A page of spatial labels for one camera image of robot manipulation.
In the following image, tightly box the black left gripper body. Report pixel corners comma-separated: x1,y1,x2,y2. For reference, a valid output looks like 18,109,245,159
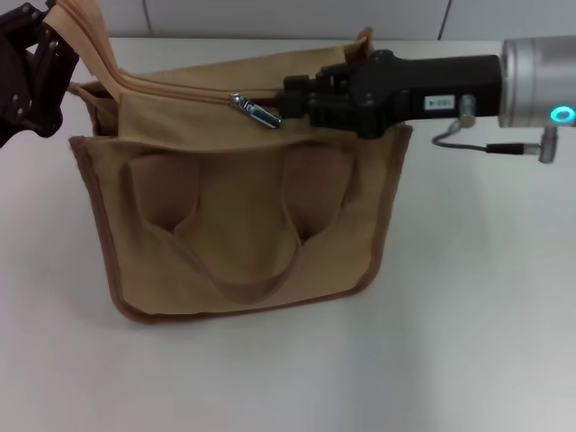
0,30,38,150

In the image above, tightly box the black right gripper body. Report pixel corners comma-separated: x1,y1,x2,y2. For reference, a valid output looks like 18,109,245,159
349,48,505,140

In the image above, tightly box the silver metal zipper pull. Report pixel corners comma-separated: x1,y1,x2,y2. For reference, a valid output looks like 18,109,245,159
229,92,283,131

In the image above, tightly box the khaki canvas food bag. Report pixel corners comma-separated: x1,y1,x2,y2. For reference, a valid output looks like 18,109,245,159
42,0,414,326

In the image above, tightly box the right gripper cable with plug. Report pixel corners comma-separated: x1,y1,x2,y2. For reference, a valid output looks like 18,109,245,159
430,93,562,166

